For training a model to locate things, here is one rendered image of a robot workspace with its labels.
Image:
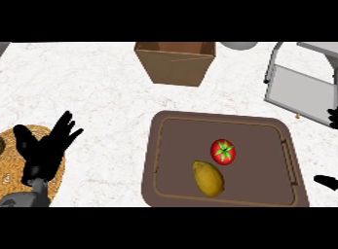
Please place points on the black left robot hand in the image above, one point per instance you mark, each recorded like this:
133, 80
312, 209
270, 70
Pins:
44, 152

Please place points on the yellow mango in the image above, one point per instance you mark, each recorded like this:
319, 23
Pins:
207, 178

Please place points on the round woven placemat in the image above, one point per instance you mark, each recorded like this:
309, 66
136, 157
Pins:
18, 168

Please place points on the grey tiered shelf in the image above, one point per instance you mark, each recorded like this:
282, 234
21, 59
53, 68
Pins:
306, 81

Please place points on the brown paper bag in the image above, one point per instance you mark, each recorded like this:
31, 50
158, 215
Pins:
176, 63

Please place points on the brown tray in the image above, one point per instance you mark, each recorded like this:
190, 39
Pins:
223, 159

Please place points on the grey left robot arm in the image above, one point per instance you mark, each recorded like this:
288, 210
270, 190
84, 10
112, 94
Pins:
30, 196

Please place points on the grey round object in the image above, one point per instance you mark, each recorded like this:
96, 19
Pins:
239, 45

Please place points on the red tomato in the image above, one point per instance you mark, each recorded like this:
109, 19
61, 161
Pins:
223, 151

